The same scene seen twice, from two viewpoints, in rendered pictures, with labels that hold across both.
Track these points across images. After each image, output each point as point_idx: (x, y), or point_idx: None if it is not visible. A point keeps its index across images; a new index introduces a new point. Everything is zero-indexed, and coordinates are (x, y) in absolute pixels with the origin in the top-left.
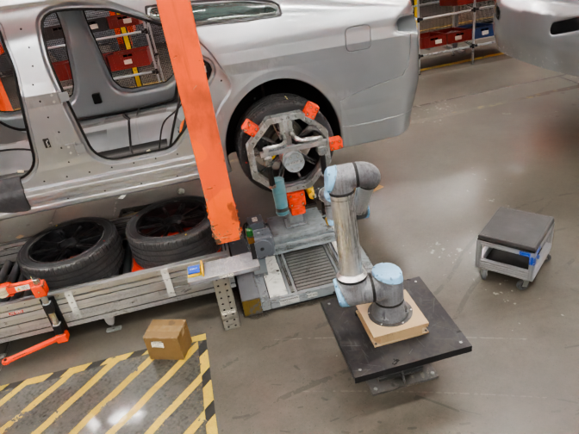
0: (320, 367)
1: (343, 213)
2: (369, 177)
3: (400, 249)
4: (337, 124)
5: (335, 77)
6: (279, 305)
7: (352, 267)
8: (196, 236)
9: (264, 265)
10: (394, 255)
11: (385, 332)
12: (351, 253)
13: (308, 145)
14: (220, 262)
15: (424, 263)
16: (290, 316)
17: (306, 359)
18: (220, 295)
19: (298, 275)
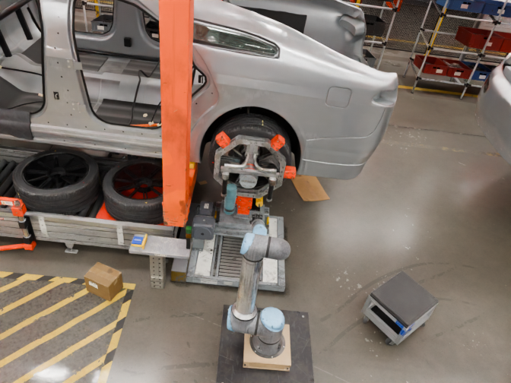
0: (205, 351)
1: (248, 272)
2: (277, 255)
3: (314, 266)
4: (299, 153)
5: (309, 121)
6: (200, 282)
7: (244, 308)
8: (153, 207)
9: (201, 243)
10: (307, 270)
11: (254, 360)
12: (246, 299)
13: (262, 175)
14: (161, 239)
15: (326, 288)
16: (204, 295)
17: (198, 340)
18: (153, 264)
19: (225, 260)
